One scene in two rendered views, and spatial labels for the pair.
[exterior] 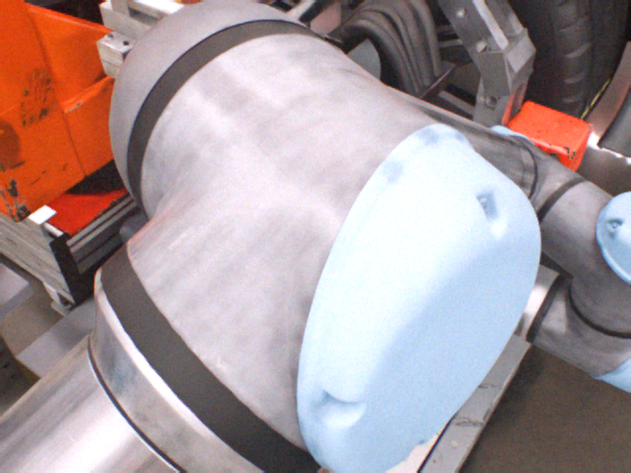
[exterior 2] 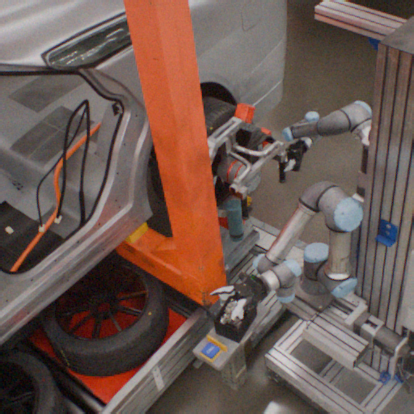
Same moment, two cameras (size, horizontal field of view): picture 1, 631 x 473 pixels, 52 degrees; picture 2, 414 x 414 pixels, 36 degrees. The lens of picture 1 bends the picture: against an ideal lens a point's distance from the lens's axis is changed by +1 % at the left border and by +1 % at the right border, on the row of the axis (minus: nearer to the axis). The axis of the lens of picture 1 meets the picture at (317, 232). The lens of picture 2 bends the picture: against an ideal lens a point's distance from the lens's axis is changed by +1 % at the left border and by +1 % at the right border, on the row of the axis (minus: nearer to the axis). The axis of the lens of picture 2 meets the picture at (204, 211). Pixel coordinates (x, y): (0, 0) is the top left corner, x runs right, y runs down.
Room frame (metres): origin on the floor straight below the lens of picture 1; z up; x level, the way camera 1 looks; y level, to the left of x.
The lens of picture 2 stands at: (0.53, 2.61, 3.15)
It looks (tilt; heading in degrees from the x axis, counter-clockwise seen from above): 44 degrees down; 280
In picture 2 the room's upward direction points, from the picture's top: 9 degrees counter-clockwise
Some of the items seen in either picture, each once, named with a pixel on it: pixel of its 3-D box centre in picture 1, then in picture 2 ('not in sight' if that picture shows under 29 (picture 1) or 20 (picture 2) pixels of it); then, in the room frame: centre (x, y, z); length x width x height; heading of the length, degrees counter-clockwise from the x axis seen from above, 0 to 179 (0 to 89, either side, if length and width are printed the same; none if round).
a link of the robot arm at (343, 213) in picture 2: not in sight; (338, 246); (0.32, 0.86, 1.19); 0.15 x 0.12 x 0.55; 125
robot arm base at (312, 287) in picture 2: not in sight; (316, 276); (0.40, 0.75, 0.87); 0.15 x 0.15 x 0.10
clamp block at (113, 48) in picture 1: (138, 47); (238, 190); (0.76, 0.23, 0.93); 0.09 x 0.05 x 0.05; 144
